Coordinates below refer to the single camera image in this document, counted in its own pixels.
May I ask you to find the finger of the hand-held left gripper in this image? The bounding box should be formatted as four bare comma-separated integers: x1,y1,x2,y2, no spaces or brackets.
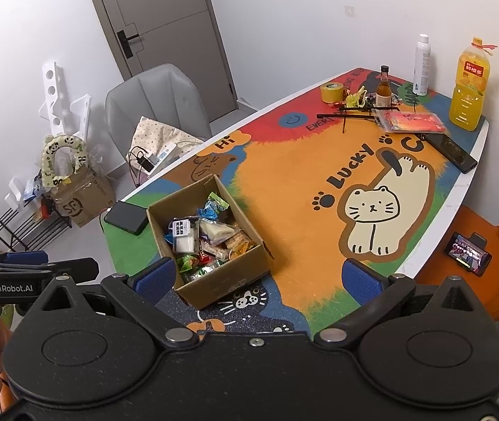
0,258,100,280
0,250,49,268

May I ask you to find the green striped multi packet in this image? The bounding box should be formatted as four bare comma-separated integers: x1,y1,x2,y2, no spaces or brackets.
183,265,216,284

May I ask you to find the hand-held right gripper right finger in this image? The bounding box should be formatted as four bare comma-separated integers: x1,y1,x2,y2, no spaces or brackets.
314,259,487,346

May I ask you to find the patterned cushion with charger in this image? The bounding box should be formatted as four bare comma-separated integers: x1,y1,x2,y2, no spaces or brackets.
127,116,204,185

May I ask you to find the black door handle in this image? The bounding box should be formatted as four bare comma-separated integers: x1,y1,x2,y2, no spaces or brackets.
115,30,141,58

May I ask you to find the pink book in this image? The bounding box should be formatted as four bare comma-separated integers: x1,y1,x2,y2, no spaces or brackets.
371,109,447,134

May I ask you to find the panda print neck pillow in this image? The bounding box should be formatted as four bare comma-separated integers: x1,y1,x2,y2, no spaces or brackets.
41,134,90,189

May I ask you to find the long white bread roll packet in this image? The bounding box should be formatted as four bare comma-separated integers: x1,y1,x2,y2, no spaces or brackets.
197,219,239,244

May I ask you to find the white power strip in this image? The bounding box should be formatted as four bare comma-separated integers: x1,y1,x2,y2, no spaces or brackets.
142,142,177,169

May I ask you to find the black smartphone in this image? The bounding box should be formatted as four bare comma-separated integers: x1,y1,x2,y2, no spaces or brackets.
104,201,150,234

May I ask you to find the cardboard box with logo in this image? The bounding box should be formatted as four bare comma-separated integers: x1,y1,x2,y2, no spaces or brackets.
52,169,115,229

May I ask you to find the brown glass bottle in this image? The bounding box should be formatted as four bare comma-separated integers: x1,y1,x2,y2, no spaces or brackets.
376,65,393,107

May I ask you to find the rice cracker packet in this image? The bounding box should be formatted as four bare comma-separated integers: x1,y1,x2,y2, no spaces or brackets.
221,230,256,259

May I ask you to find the grey chair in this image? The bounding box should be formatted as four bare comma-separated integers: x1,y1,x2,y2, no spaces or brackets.
105,64,212,150

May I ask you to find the blue-green snack packet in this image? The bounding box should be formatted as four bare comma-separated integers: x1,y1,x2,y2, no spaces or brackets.
199,192,230,220

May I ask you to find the white perforated bracket board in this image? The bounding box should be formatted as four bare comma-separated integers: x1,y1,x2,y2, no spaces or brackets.
41,61,92,145

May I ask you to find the green snack packet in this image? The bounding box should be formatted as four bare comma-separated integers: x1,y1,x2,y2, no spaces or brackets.
177,254,202,273

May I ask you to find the phone with lit screen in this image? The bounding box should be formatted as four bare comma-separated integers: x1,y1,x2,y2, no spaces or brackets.
446,232,492,277

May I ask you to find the white packet with black label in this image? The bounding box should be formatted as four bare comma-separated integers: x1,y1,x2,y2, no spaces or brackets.
171,217,199,253

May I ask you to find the black remote control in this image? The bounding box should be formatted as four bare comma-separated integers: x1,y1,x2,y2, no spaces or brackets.
422,133,479,174

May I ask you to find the white spray bottle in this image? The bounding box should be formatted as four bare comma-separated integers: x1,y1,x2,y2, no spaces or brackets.
413,34,433,96

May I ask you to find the yellow tape roll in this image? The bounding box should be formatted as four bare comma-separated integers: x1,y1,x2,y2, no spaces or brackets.
320,82,344,103

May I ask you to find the clear plastic bag pile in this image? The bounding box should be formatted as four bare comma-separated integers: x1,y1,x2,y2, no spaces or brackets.
8,175,48,211

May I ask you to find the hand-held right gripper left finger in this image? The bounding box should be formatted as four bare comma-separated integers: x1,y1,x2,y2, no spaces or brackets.
34,256,197,347

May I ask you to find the grey door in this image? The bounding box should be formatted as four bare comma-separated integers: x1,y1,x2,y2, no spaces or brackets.
80,0,238,120

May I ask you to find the black wire shoe rack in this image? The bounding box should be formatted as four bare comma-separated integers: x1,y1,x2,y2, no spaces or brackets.
0,204,72,253

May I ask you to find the orange juice bottle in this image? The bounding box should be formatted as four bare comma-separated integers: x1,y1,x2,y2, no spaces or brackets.
449,37,498,131

